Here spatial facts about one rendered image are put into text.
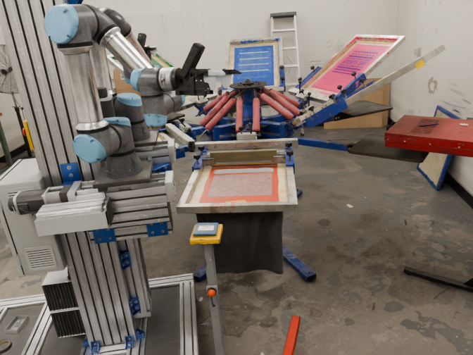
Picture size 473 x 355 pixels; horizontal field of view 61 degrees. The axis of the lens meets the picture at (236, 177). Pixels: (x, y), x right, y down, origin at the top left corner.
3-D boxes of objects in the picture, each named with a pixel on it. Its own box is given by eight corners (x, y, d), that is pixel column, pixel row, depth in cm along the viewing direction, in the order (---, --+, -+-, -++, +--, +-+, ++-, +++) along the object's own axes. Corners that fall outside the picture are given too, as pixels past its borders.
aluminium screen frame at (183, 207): (298, 210, 189) (298, 203, 188) (177, 213, 195) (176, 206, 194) (291, 154, 261) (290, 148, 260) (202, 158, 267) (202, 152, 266)
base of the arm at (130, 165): (103, 179, 160) (98, 156, 156) (108, 166, 174) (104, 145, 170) (141, 175, 162) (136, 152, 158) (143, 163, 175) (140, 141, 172)
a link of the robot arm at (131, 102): (136, 122, 202) (132, 96, 197) (114, 122, 206) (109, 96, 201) (148, 116, 213) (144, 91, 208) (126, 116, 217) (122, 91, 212)
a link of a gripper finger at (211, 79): (226, 90, 118) (210, 89, 125) (225, 70, 116) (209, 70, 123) (217, 91, 116) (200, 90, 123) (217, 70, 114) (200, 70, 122)
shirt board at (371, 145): (434, 152, 270) (436, 141, 267) (421, 173, 240) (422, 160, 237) (264, 132, 343) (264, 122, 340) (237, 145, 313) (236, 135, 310)
